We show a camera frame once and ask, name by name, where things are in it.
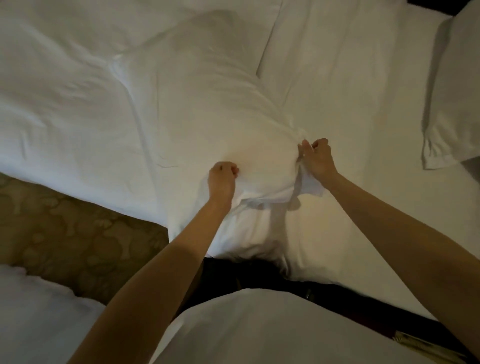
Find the white pillow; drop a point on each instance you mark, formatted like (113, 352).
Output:
(455, 97)
(195, 112)

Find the person's right hand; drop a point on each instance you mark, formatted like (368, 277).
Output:
(320, 161)

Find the person's left hand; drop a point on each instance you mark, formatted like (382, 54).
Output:
(222, 185)

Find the gold striped cloth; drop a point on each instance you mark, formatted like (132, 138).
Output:
(427, 347)

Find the person's white shirt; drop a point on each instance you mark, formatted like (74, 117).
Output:
(270, 330)

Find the white duvet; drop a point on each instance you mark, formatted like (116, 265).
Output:
(63, 97)

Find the person's dark trousers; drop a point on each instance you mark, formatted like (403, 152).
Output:
(240, 275)

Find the person's right forearm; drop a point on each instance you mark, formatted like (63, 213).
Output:
(408, 247)

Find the person's right thumb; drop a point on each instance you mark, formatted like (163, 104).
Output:
(304, 149)

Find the person's left fingers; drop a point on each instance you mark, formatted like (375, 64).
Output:
(226, 168)

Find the person's left forearm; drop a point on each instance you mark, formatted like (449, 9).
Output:
(161, 285)

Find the white bed sheet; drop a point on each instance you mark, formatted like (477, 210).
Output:
(360, 93)

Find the white crumpled bedding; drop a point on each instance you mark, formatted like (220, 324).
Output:
(41, 318)

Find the dark headboard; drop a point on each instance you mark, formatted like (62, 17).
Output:
(435, 5)

